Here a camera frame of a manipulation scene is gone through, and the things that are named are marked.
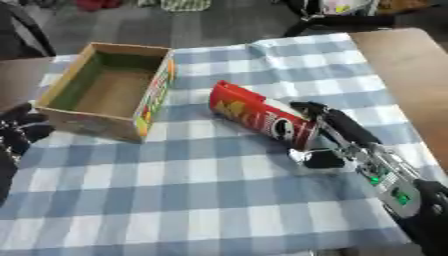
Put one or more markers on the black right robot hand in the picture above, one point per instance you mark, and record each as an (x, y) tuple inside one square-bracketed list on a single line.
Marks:
[(350, 128)]

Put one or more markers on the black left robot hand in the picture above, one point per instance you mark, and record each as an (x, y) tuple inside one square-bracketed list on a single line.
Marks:
[(20, 130)]

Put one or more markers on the red cylindrical snack can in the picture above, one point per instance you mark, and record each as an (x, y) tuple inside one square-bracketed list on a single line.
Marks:
[(256, 116)]

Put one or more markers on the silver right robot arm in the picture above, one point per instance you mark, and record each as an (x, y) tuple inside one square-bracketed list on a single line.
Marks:
[(402, 193)]

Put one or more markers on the tan cardboard box green inside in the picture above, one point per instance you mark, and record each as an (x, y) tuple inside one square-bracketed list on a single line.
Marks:
[(114, 93)]

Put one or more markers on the black chair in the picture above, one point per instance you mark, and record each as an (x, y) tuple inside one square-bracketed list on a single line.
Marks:
[(23, 30)]

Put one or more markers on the black chair base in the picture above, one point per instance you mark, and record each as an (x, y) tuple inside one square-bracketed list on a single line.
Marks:
[(344, 20)]

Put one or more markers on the white yellow bag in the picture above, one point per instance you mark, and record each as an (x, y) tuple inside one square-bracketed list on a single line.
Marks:
[(345, 6)]

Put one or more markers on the red bag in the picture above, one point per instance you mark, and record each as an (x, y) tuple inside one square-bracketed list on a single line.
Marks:
[(98, 4)]

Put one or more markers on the green white checked cloth bag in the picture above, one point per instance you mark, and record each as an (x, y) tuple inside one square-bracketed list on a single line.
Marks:
[(185, 4)]

